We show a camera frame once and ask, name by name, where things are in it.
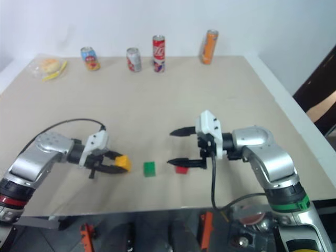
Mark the yellow banana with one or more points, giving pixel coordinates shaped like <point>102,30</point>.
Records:
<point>55,74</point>

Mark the clear plastic bag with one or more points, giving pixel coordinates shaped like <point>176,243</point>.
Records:
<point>36,72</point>

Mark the dark brown door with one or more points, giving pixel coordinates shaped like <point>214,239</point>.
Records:
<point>319,86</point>

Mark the tall orange drink can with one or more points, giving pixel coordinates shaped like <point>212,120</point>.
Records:
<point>209,47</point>

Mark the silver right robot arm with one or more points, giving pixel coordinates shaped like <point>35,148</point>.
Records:
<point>273,160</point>

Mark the short red white can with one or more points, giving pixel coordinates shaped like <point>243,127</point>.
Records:
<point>134,60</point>

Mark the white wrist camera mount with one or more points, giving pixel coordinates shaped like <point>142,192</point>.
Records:
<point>210,123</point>
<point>95,143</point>

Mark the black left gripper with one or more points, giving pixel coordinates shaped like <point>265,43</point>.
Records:
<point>95,160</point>

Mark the cartoon print drink can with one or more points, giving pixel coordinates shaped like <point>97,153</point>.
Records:
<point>90,59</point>

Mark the yellow cube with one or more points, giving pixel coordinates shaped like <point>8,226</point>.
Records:
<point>122,161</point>

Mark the tall red white can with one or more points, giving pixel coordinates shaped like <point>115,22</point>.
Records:
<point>159,53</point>

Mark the red cube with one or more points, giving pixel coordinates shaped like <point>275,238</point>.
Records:
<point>181,170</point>

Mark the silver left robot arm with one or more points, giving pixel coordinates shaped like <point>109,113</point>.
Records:
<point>34,155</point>

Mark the green cube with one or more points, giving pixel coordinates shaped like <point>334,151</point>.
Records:
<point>149,169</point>

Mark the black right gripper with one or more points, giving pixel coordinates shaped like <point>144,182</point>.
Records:
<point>204,144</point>

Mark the round orange bread roll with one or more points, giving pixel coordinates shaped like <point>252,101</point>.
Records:
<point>49,65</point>

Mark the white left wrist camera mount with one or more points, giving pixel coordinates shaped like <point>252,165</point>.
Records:
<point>95,143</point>

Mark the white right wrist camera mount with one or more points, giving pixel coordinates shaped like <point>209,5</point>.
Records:
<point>210,123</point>

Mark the orange black clamp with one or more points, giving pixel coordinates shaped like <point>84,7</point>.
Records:
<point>88,235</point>
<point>207,228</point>

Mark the red round disc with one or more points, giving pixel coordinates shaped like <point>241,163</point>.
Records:
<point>253,218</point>

